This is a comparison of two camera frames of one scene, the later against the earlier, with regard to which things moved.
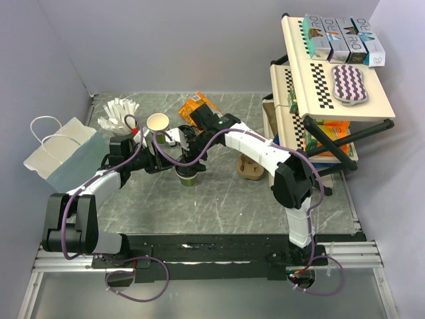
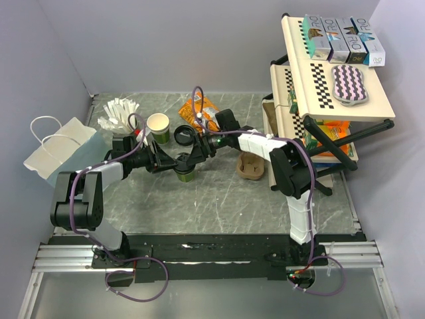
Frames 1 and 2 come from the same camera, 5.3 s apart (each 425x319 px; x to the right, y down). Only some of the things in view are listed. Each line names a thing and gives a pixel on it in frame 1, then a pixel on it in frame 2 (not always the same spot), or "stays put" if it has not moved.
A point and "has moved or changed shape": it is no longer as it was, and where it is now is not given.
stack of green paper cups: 159,122 stays put
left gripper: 153,164 stays put
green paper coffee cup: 188,181 has moved or changed shape
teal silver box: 315,37 stays put
